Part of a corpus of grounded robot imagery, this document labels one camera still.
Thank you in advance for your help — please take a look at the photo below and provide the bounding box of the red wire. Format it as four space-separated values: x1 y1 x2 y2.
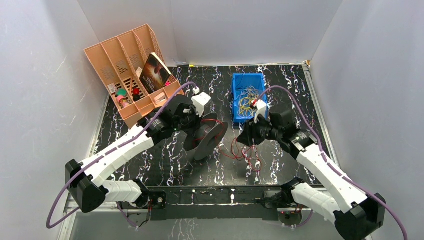
195 118 263 174

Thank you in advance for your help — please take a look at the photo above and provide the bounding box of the red black small item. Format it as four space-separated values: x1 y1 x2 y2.
131 87 141 102

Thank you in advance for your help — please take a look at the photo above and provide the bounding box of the grey perforated cable spool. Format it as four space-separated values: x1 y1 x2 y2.
183 112 229 161

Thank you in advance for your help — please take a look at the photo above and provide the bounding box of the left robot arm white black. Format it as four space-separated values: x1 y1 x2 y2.
65 92 211 213

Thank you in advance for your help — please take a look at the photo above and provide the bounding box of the green tape roll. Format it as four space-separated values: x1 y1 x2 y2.
115 88 127 97

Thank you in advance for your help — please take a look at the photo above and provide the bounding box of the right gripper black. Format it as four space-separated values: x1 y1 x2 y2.
235 113 282 148

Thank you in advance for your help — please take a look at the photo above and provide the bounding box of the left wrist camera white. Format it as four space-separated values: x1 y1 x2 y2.
191 86 211 117

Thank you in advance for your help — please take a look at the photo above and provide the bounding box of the bundle of coloured wires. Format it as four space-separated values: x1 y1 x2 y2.
235 85 266 117

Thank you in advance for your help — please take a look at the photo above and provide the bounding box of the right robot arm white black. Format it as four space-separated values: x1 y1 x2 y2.
236 110 386 240

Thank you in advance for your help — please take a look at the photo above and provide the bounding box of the blue plastic bin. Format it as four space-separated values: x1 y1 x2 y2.
231 73 265 123

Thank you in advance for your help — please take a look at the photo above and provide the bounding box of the orange file organizer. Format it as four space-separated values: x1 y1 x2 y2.
84 24 180 128

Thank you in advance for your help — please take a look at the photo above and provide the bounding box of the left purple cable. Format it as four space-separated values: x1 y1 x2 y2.
45 81 200 230

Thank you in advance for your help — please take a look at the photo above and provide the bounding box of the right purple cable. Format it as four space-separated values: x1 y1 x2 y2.
256 85 409 240

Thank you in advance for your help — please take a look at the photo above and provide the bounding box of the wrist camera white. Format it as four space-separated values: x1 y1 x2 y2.
250 99 268 124
191 86 211 117

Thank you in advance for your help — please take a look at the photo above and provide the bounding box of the brown book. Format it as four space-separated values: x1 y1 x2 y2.
139 52 172 95

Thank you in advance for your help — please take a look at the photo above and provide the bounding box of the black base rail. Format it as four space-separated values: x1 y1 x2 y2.
150 185 291 221

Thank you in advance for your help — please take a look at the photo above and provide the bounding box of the purple cable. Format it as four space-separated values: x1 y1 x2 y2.
256 85 409 240
45 81 200 230

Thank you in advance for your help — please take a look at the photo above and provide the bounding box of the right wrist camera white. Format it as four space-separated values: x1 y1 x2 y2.
250 99 268 124

